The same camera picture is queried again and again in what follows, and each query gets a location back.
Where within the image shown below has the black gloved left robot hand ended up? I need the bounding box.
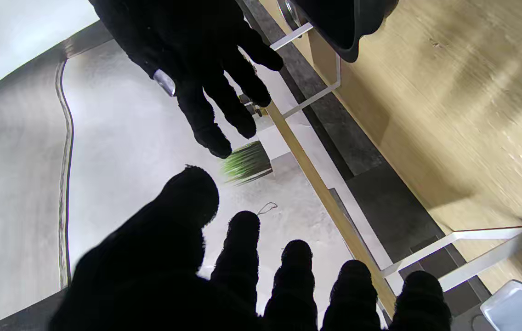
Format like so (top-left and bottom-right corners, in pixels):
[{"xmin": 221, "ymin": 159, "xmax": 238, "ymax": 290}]
[{"xmin": 50, "ymin": 165, "xmax": 452, "ymax": 331}]

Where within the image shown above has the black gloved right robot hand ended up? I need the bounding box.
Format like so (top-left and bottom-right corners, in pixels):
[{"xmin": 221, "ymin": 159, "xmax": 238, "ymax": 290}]
[{"xmin": 89, "ymin": 0, "xmax": 284, "ymax": 159}]

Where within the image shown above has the large black baking tray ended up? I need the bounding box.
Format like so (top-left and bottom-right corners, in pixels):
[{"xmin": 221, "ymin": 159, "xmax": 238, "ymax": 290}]
[{"xmin": 284, "ymin": 0, "xmax": 399, "ymax": 63}]

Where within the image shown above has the silver rectangular baking pan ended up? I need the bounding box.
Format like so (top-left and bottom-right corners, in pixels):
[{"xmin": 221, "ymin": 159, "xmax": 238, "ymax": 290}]
[{"xmin": 480, "ymin": 280, "xmax": 522, "ymax": 331}]

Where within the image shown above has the wooden shelf with white legs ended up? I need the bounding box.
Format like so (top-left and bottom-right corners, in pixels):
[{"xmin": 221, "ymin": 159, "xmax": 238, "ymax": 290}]
[{"xmin": 238, "ymin": 23, "xmax": 522, "ymax": 319}]

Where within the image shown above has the printed kitchen scene backdrop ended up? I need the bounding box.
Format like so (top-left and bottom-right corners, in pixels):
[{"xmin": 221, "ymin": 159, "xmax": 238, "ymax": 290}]
[{"xmin": 0, "ymin": 21, "xmax": 445, "ymax": 331}]

